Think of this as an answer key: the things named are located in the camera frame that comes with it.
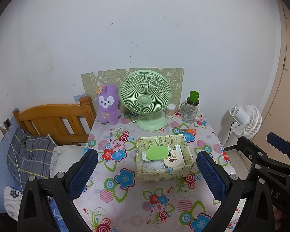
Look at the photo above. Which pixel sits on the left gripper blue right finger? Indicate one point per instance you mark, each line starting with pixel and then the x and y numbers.
pixel 213 175

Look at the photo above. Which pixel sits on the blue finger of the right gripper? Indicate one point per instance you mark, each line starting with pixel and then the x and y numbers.
pixel 279 143

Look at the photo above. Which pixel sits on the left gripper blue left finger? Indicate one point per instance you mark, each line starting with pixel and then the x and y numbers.
pixel 79 173

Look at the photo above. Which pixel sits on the round hedgehog tin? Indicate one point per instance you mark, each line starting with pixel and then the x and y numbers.
pixel 173 160

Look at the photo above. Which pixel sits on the clear floss pick box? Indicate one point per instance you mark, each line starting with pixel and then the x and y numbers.
pixel 153 165

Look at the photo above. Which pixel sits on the white pillow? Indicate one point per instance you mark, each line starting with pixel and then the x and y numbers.
pixel 63 157

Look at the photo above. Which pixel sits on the floral tablecloth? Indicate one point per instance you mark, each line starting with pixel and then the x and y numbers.
pixel 115 200

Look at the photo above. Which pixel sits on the white standing fan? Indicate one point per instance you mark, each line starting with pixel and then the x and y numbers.
pixel 248 119

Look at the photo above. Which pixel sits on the white slim box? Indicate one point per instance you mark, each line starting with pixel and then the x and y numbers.
pixel 179 151

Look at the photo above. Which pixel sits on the wooden bed headboard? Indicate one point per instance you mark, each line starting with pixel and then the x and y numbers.
pixel 60 121

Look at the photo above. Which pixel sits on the grey plaid bedding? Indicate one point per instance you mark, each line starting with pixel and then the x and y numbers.
pixel 29 156

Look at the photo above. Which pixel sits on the cartoon patterned storage box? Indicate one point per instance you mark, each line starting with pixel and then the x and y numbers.
pixel 144 143

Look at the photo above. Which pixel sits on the purple plush bunny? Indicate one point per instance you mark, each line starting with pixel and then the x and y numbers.
pixel 108 104

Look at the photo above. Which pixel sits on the glass mason jar mug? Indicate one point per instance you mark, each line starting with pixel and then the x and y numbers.
pixel 189 110

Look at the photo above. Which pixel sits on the cotton swab container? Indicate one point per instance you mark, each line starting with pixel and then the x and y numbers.
pixel 170 110

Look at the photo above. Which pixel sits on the green plastic cup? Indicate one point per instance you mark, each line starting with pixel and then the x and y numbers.
pixel 194 96

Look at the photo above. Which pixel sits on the green desk fan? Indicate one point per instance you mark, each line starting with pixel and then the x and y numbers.
pixel 147 94

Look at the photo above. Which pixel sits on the orange handled scissors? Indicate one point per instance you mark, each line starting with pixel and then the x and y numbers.
pixel 192 131

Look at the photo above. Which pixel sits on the cartoon wall panel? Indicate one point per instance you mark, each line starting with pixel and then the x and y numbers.
pixel 91 81

